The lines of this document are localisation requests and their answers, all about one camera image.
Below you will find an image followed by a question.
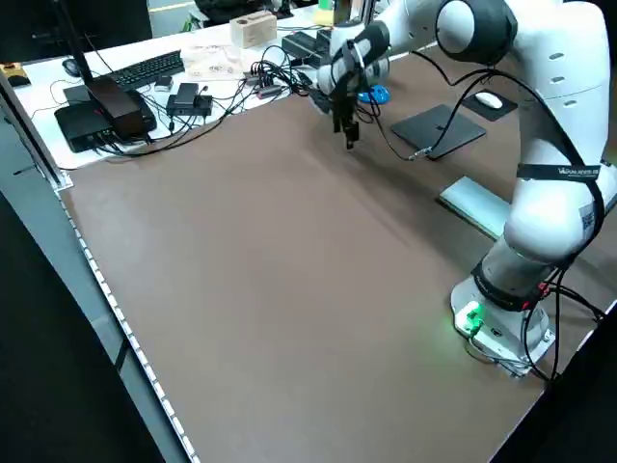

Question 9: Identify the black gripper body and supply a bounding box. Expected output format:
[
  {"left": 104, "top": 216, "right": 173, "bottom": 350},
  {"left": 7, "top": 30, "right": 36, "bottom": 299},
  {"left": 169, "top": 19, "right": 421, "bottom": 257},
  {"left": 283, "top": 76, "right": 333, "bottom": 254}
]
[{"left": 331, "top": 91, "right": 359, "bottom": 125}]

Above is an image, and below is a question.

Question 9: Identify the grey laptop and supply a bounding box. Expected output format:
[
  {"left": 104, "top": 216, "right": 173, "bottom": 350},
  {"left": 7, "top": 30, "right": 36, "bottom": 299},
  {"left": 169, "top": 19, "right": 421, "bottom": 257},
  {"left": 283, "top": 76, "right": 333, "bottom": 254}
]
[{"left": 389, "top": 102, "right": 488, "bottom": 163}]

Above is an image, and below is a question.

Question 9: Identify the blue desk lamp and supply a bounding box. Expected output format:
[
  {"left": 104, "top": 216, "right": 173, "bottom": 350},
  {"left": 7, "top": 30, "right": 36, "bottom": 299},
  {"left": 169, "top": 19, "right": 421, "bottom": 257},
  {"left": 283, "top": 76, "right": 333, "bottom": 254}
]
[{"left": 357, "top": 84, "right": 392, "bottom": 105}]

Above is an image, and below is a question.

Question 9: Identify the black mouse pad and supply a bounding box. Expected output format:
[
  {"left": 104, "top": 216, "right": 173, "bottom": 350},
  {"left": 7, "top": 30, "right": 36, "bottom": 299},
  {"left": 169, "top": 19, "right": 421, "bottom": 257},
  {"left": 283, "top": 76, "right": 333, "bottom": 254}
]
[{"left": 460, "top": 90, "right": 520, "bottom": 123}]

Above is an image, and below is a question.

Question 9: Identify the black ridged power box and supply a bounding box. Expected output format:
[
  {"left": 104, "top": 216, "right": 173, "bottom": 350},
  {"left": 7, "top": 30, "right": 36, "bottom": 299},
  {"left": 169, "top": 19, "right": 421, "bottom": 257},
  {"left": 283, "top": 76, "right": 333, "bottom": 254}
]
[{"left": 281, "top": 29, "right": 335, "bottom": 62}]

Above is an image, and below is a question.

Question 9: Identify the grey usb hub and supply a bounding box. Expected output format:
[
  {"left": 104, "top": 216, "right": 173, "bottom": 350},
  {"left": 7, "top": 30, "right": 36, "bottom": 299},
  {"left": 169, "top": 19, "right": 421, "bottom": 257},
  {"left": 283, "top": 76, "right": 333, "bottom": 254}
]
[{"left": 243, "top": 67, "right": 286, "bottom": 100}]

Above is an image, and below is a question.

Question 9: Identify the light wooden block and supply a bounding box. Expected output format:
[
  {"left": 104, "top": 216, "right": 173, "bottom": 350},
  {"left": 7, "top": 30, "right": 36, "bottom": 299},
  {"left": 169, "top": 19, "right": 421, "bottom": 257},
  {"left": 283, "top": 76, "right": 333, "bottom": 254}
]
[{"left": 228, "top": 13, "right": 280, "bottom": 49}]

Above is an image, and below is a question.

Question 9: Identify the printed paper sheet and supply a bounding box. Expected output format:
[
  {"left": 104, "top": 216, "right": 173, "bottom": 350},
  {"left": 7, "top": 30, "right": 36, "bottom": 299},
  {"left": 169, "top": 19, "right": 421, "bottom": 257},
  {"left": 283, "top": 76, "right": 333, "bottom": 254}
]
[{"left": 181, "top": 42, "right": 243, "bottom": 81}]

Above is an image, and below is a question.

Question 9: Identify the black adapter block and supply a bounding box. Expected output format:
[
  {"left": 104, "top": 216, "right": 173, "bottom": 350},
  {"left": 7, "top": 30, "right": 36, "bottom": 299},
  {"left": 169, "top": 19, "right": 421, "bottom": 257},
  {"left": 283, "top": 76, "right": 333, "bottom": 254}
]
[{"left": 166, "top": 82, "right": 215, "bottom": 119}]

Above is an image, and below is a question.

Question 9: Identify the black keyboard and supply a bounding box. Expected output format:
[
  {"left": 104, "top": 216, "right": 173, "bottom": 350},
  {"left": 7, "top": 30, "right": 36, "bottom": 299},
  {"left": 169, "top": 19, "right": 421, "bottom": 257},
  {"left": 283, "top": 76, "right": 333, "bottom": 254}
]
[{"left": 102, "top": 50, "right": 185, "bottom": 92}]

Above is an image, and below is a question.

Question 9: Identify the dark brown box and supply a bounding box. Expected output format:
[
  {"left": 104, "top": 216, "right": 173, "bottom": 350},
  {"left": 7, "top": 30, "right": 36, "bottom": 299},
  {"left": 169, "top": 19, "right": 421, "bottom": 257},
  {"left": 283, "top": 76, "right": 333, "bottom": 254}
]
[{"left": 90, "top": 75, "right": 147, "bottom": 140}]

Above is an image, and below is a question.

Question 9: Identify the black flat device box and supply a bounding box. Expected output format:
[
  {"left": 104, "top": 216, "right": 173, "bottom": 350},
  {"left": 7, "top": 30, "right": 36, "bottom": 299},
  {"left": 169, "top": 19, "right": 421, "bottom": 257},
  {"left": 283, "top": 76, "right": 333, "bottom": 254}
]
[{"left": 53, "top": 95, "right": 157, "bottom": 153}]

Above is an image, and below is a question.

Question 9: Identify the black pole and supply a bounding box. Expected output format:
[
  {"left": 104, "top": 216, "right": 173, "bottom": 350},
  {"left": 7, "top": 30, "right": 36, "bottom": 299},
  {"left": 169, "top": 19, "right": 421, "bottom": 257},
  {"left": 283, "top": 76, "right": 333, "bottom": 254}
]
[{"left": 61, "top": 0, "right": 96, "bottom": 86}]

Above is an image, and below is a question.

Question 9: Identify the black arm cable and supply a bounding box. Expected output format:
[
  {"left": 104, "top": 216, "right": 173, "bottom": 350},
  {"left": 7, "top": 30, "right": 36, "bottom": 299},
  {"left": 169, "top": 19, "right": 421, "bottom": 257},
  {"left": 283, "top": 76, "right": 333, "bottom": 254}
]
[{"left": 370, "top": 47, "right": 522, "bottom": 163}]

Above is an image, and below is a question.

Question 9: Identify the black base cable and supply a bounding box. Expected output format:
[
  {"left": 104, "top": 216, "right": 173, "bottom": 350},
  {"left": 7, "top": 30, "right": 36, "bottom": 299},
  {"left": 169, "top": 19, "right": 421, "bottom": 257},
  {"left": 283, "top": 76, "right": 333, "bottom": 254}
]
[{"left": 523, "top": 267, "right": 608, "bottom": 382}]

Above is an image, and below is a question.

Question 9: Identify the silver aluminium frame post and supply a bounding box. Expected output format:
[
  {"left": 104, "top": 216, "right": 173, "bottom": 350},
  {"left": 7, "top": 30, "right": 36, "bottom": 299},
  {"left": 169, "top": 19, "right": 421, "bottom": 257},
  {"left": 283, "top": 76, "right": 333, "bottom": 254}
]
[{"left": 0, "top": 76, "right": 74, "bottom": 190}]

